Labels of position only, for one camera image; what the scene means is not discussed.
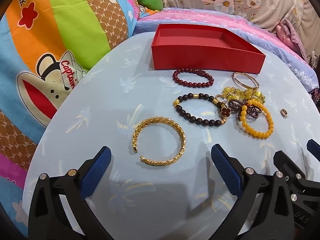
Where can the light blue palm print tablecloth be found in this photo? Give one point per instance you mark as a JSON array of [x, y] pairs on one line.
[[112, 92]]

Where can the gold hoop earring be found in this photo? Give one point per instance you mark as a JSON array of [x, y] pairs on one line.
[[282, 113]]

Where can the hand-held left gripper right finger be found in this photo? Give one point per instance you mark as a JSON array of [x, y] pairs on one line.
[[225, 165]]

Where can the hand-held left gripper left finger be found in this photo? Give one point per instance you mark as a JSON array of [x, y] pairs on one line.
[[97, 165]]

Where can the red cardboard box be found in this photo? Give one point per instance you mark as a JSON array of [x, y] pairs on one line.
[[200, 57]]

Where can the pink and blue striped blanket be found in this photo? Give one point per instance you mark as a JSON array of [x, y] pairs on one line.
[[275, 47]]

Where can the purple cloth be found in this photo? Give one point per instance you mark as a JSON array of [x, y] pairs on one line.
[[287, 35]]

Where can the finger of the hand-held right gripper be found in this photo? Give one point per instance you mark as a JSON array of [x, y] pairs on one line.
[[290, 166], [315, 150]]

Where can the colourful cartoon blanket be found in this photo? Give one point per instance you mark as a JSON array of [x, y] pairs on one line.
[[50, 30]]

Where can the rose gold bangle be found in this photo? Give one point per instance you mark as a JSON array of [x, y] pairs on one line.
[[241, 84]]

